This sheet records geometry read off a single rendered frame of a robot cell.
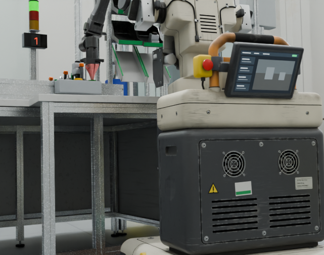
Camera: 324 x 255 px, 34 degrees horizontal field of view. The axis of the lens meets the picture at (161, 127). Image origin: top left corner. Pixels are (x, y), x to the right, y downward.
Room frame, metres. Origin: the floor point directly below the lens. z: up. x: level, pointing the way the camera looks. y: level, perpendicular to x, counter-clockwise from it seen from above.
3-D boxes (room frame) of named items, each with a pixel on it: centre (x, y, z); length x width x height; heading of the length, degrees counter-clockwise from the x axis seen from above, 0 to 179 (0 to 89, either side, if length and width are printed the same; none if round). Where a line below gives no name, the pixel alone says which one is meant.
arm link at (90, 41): (2.51, 0.33, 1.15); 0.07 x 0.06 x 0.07; 31
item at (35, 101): (2.58, 0.21, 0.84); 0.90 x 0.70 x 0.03; 113
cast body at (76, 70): (2.71, 0.43, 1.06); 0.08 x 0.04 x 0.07; 31
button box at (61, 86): (2.47, 0.39, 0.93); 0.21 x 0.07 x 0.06; 121
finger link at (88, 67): (2.51, 0.31, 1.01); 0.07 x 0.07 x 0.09; 30
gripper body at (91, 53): (2.50, 0.33, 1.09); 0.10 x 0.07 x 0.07; 120
